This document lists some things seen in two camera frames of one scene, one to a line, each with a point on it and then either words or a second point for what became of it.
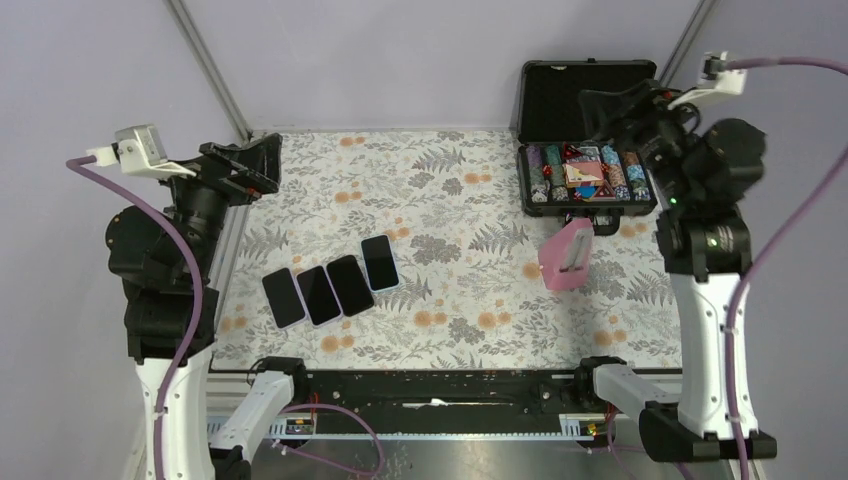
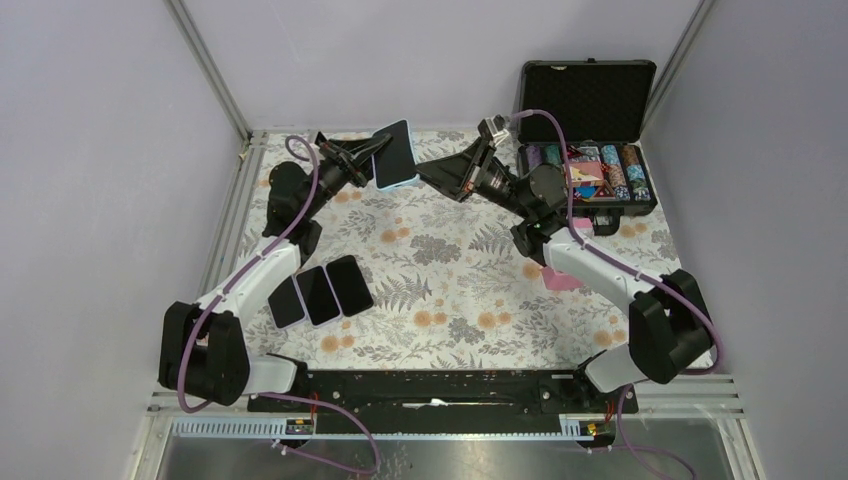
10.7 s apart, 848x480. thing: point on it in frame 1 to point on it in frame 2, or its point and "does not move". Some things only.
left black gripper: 221,162 to 350,156
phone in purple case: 284,298 does not move
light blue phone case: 380,263 to 395,164
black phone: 380,263 to 395,161
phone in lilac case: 318,297 does not move
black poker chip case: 562,168 does not move
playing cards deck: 583,174 does not move
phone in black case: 349,285 does not move
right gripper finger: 607,112 to 455,173
